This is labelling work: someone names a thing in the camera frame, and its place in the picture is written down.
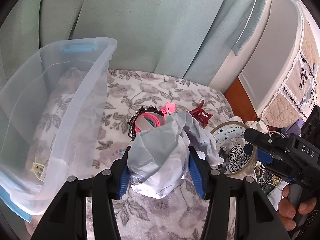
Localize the right hand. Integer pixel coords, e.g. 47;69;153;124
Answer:
277;185;317;231

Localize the pink hair claw clip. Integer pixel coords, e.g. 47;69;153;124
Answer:
159;102;176;120

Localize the dark red hair claw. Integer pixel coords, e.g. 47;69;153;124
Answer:
190;100;213;128

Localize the clear plastic storage bin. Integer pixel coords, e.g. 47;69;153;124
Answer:
1;37;117;222

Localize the quilted lace-trimmed cover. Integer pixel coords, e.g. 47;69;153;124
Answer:
260;0;319;128

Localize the clear packing tape roll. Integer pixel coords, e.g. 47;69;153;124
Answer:
211;121;258;179

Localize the white power strip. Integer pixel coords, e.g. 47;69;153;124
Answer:
229;116;268;133

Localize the white paper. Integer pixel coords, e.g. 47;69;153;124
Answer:
127;111;223;199

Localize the leopard print scrunchie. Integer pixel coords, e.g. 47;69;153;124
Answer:
221;144;251;174

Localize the pale green curtain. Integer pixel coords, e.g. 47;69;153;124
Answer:
1;0;266;85

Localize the floral grey white blanket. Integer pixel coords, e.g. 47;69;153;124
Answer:
24;67;251;240

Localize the cream hair claw clip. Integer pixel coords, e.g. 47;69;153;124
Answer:
30;159;47;182

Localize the blue bin latch handle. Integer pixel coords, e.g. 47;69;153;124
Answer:
61;43;97;53

